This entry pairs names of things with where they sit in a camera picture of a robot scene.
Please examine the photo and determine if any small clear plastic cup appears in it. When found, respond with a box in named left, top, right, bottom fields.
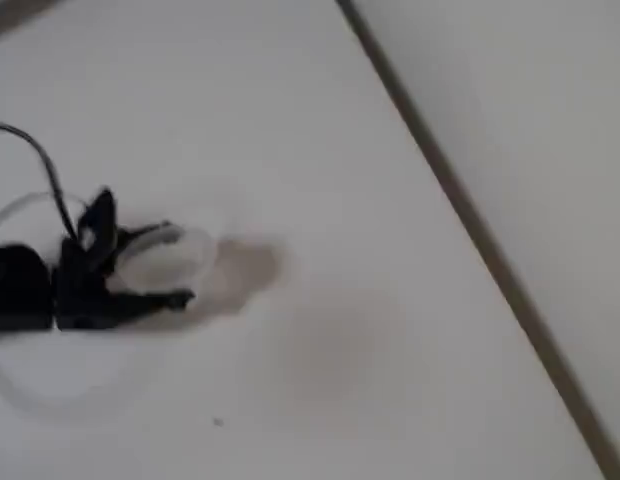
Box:
left=114, top=223, right=222, bottom=297

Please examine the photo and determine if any black camera circuit board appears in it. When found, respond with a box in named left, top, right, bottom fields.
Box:
left=75, top=186, right=120, bottom=275

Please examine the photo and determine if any black camera cable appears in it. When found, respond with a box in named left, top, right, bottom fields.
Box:
left=0, top=121, right=77, bottom=237

